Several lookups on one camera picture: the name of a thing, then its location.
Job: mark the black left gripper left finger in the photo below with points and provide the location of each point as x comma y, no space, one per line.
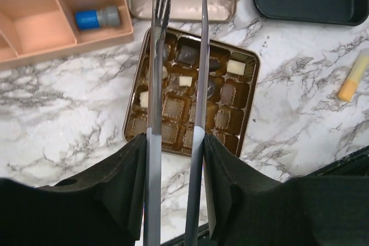
119,180

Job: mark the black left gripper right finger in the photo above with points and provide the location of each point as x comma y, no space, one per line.
243,204

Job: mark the gold chocolate tin box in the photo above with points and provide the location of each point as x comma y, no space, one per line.
233,76

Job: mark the blue grey small bottle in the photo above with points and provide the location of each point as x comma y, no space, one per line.
95,19

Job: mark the tan stick on table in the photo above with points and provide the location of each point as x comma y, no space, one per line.
352,81

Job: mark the peach plastic desk organizer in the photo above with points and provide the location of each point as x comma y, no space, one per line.
39,30

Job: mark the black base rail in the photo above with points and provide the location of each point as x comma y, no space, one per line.
326,207

